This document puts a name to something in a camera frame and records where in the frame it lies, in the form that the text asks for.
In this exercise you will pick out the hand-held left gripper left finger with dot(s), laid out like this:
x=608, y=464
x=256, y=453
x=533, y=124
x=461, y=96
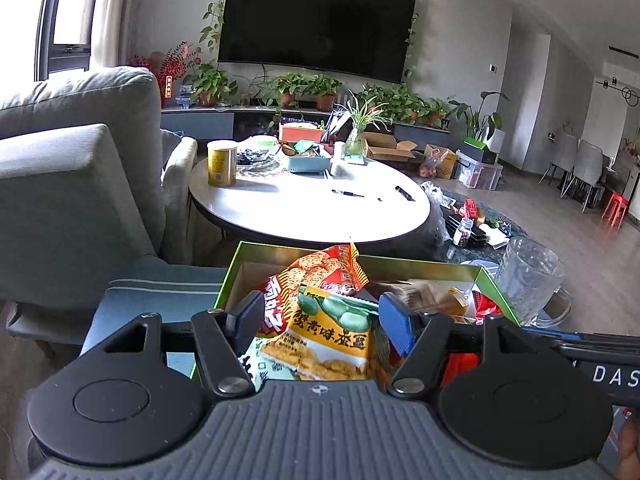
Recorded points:
x=248, y=314

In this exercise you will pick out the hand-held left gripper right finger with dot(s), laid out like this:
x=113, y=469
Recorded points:
x=395, y=321

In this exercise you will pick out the brown shiny packet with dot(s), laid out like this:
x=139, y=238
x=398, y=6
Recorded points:
x=415, y=295

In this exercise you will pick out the green cardboard box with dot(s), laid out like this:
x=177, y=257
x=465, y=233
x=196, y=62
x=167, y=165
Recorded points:
x=227, y=280

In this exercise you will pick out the teal snack packet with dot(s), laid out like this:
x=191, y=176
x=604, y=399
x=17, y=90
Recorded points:
x=257, y=367

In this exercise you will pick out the yellow bean snack packet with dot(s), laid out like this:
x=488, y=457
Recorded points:
x=325, y=342

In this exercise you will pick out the red yellow cracker packet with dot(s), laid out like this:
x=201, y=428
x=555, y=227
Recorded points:
x=310, y=272

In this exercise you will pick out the person's right hand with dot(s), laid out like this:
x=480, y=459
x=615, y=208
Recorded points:
x=630, y=447

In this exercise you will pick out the round white table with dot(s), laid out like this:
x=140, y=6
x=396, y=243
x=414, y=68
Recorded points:
x=300, y=212

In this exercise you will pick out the glass mug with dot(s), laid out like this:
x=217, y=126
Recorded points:
x=530, y=280

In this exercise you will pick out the black marker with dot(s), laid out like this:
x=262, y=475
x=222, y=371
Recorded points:
x=405, y=193

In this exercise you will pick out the black pen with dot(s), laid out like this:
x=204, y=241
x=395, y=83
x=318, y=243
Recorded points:
x=348, y=193

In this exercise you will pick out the yellow can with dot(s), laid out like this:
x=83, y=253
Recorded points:
x=222, y=165

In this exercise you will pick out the teal tray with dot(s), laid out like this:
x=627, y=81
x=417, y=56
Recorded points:
x=310, y=164

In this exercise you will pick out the red stool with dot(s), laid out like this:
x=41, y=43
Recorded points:
x=615, y=207

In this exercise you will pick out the clear plastic storage bin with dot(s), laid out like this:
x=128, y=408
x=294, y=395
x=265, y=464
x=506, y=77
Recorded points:
x=480, y=175

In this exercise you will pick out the white bottle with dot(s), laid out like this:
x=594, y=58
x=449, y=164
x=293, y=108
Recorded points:
x=339, y=160

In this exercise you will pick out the open cardboard carton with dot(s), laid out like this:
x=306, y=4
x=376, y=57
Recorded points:
x=387, y=149

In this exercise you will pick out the orange box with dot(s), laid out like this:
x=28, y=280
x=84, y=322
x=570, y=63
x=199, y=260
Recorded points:
x=300, y=132

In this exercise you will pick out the green black box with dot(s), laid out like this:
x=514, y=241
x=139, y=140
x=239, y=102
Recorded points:
x=479, y=149

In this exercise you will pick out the spider plant in glass vase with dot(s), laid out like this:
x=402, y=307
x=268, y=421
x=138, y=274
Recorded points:
x=362, y=127

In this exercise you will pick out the grey television cabinet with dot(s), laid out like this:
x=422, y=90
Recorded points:
x=200, y=123

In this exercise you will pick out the grey dining chair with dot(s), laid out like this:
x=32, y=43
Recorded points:
x=560, y=157
x=587, y=170

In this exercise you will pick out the tall plant in white pot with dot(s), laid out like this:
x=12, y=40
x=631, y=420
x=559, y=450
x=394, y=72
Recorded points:
x=482, y=125

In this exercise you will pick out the row of potted plants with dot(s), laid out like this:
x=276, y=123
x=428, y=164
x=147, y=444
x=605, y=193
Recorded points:
x=400, y=105

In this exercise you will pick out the grey sofa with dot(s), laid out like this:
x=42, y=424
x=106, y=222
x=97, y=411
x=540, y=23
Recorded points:
x=75, y=185

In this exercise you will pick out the potted green plant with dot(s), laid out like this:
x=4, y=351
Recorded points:
x=285, y=90
x=324, y=91

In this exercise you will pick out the potted pothos plant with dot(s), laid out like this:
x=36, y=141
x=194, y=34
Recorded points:
x=210, y=85

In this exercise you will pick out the red berry plant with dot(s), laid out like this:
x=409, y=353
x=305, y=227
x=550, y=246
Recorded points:
x=170, y=70

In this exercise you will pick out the black television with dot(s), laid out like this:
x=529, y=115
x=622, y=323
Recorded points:
x=320, y=15

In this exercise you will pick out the window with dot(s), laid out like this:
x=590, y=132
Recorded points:
x=70, y=10

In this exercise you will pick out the black wall lamp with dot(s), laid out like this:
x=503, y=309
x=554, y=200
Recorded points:
x=620, y=91

